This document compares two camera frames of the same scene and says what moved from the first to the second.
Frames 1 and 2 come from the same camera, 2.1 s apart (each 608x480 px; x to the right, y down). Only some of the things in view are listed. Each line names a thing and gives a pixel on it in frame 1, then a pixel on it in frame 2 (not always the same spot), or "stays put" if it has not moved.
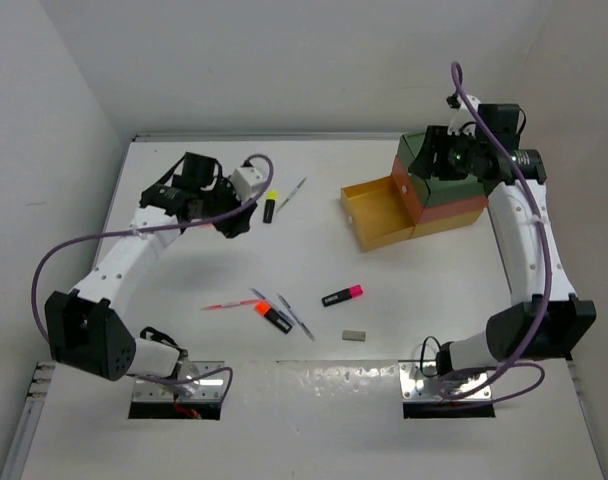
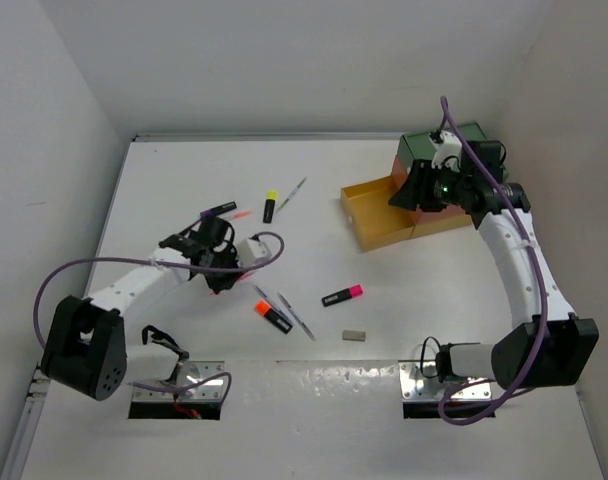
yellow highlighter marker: (269, 206) stays put
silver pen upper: (295, 190) stays put
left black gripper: (235, 223) to (218, 283)
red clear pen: (255, 301) to (211, 292)
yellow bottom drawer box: (379, 215) stays put
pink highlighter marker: (343, 295) stays put
